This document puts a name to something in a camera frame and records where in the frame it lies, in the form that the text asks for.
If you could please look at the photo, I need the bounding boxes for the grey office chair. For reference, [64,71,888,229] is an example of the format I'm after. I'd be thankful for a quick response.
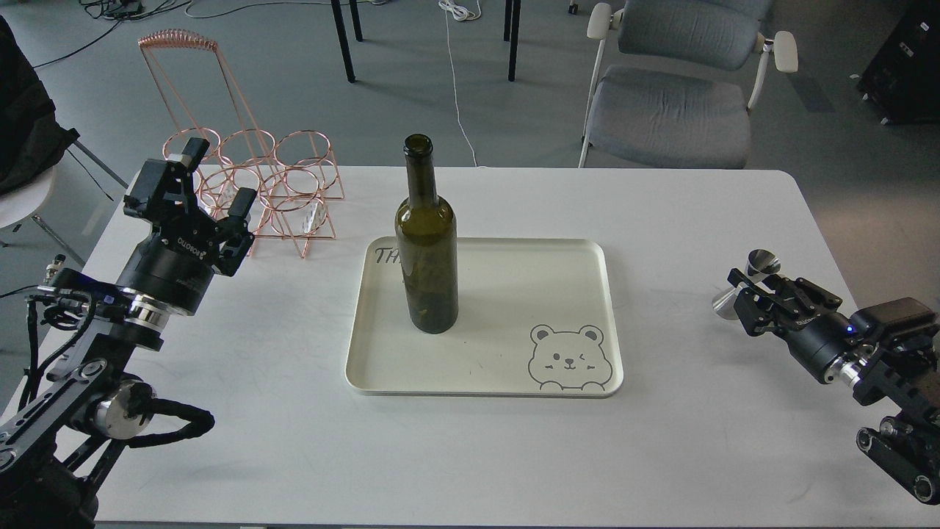
[578,1,798,170]

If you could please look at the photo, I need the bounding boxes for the rose gold wire bottle rack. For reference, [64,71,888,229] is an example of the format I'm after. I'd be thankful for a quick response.
[137,28,346,258]

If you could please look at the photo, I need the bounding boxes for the black table legs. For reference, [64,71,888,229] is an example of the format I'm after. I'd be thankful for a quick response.
[330,0,521,83]

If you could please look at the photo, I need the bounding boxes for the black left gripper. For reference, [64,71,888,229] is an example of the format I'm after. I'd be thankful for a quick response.
[117,137,256,315]

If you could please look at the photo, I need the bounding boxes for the silver metal jigger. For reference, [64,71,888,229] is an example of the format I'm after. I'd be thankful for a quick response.
[712,248,780,320]

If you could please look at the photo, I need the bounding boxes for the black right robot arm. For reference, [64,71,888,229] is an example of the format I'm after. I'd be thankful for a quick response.
[728,269,939,505]

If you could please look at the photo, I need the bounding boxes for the black floor cables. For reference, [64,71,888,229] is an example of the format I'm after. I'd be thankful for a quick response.
[33,0,221,69]

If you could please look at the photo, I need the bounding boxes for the white floor cable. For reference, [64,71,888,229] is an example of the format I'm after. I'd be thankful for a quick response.
[438,0,483,168]

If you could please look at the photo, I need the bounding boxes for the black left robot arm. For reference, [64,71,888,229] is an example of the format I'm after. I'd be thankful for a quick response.
[1,137,256,528]

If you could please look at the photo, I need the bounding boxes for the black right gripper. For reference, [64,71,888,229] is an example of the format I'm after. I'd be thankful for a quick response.
[727,268,863,384]

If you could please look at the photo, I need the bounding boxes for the black cabinet on wheels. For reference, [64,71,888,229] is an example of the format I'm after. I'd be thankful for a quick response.
[857,1,939,125]

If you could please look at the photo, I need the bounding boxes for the dark green wine bottle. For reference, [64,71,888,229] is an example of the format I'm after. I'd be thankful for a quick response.
[395,133,459,334]

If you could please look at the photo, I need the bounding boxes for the cream bear serving tray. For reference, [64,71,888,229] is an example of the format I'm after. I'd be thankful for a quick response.
[345,237,624,397]

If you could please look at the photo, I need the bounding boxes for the white chair with black cloth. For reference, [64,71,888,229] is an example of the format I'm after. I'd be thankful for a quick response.
[1,21,128,265]

